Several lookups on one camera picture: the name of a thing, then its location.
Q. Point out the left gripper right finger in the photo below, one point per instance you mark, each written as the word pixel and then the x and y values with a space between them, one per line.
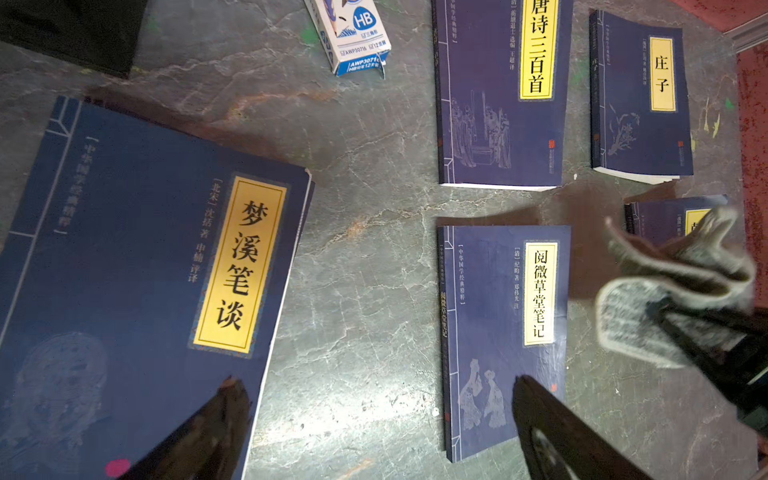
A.
pixel 557 444

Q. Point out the navy book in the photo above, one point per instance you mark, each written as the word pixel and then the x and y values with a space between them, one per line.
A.
pixel 664 220
pixel 640 116
pixel 143 268
pixel 501 75
pixel 503 304

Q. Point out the black mesh file organizer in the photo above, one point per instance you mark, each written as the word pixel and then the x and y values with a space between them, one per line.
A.
pixel 99 35

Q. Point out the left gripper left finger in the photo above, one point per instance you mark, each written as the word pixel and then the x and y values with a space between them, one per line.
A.
pixel 207 445

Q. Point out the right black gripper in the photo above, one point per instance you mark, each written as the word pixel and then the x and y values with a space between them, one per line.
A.
pixel 740 373

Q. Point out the grey striped wiping cloth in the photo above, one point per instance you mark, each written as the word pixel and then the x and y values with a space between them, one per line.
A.
pixel 698 272

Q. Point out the pencil box white blue red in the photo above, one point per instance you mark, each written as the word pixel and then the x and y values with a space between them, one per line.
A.
pixel 351 33

